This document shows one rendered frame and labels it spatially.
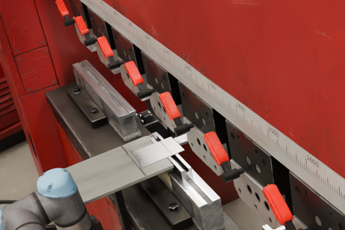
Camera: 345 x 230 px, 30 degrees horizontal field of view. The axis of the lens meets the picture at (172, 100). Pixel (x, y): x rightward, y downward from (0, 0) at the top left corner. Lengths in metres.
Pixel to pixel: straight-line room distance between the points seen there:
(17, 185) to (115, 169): 1.99
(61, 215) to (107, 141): 0.71
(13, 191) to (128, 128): 1.67
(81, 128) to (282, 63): 1.37
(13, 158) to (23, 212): 2.56
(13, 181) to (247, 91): 2.78
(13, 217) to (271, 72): 0.66
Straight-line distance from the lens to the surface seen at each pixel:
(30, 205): 1.38
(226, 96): 1.12
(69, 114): 2.30
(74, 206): 1.39
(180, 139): 1.75
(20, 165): 3.83
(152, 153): 1.73
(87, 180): 1.69
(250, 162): 1.12
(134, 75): 1.48
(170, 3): 1.21
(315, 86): 0.85
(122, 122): 2.03
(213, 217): 1.60
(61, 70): 2.49
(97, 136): 2.12
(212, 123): 1.22
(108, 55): 1.65
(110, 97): 2.14
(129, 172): 1.68
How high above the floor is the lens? 1.93
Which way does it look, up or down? 28 degrees down
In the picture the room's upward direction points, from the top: 11 degrees counter-clockwise
